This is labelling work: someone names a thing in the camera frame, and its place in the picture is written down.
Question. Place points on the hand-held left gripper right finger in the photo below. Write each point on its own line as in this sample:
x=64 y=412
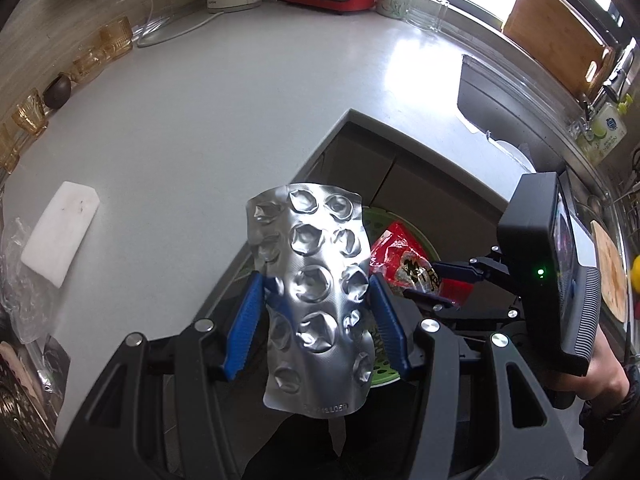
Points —
x=387 y=325

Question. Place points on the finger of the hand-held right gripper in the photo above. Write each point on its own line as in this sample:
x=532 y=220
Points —
x=460 y=271
x=450 y=305

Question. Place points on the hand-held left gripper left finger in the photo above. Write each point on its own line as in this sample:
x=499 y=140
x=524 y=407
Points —
x=245 y=325

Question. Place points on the green slatted bin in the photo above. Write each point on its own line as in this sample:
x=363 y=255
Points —
x=385 y=371

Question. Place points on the red snack packet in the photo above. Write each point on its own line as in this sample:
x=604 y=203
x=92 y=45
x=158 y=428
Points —
x=395 y=255

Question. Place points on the silver blister pack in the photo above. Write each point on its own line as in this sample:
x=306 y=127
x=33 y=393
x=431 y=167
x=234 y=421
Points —
x=315 y=290

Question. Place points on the person's right forearm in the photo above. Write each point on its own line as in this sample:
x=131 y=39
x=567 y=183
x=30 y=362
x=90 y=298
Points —
x=617 y=425

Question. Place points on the person's right hand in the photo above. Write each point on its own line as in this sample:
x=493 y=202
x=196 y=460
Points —
x=607 y=380

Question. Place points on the round wooden board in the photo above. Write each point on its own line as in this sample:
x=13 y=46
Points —
x=610 y=270

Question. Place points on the yellow bowl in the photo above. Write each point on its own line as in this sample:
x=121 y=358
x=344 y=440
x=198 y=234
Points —
x=636 y=272

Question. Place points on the white plate in sink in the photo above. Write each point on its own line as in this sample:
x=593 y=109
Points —
x=515 y=152

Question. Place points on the green dish soap bottle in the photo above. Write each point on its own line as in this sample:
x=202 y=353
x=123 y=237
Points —
x=605 y=132

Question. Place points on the steel kitchen sink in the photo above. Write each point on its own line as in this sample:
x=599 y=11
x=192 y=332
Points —
x=505 y=100

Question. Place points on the chrome faucet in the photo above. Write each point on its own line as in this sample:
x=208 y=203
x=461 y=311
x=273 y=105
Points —
x=612 y=80

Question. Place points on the white foam sponge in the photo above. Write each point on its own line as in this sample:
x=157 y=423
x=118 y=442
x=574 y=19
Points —
x=60 y=232

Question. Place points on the wooden cutting board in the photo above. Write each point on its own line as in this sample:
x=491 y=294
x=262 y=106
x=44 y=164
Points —
x=555 y=35

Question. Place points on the clear plastic bag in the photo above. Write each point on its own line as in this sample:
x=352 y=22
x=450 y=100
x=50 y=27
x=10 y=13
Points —
x=22 y=285

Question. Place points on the perforated metal grater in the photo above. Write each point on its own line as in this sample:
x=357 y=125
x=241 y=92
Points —
x=25 y=420

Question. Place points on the clear glass jar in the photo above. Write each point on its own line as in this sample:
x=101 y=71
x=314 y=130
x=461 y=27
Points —
x=427 y=10

